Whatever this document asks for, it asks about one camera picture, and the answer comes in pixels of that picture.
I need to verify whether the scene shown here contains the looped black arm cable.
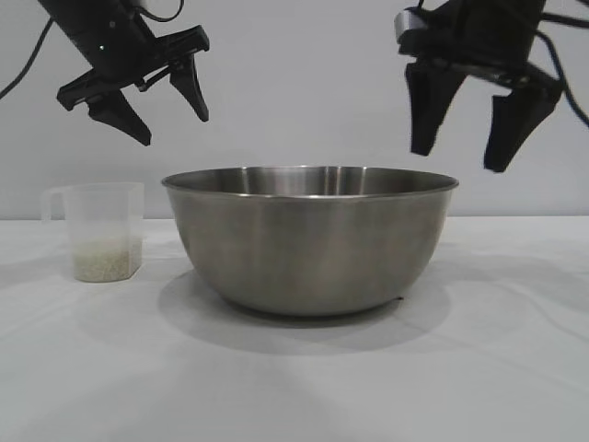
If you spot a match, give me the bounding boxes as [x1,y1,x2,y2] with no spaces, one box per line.
[143,0,186,23]
[537,4,589,29]

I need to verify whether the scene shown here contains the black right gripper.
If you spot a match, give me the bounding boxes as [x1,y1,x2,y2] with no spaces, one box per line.
[398,0,565,174]

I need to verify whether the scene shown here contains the right wrist camera unit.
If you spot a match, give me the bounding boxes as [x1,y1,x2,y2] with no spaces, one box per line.
[394,7,432,45]

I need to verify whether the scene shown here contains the long black left arm cable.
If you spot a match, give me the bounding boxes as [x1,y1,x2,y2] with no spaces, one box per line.
[0,11,54,98]

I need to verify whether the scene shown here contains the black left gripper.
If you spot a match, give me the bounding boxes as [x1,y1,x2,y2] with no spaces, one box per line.
[39,0,212,147]

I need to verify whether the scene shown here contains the clear plastic measuring cup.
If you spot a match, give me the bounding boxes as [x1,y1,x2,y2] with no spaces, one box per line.
[40,181,146,283]

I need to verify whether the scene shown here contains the stainless steel mixing bowl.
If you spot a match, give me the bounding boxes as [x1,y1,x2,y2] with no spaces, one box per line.
[160,165,460,319]

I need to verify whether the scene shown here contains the white tablecloth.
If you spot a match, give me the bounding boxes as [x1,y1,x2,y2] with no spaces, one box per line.
[0,215,589,442]

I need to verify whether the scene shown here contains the long black arm cable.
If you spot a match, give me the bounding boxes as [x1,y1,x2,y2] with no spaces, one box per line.
[0,11,54,98]
[533,31,589,129]

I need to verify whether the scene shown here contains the long black right arm cable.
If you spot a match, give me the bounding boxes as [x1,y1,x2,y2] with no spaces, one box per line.
[533,31,589,129]

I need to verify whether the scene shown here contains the looped black right arm cable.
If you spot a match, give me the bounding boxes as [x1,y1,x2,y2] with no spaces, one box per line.
[537,4,589,29]

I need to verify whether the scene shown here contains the white rice grains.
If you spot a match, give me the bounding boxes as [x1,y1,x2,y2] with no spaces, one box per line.
[73,237,143,283]

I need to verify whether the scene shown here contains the looped black left arm cable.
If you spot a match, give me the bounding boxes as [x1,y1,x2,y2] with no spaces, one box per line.
[143,0,186,23]

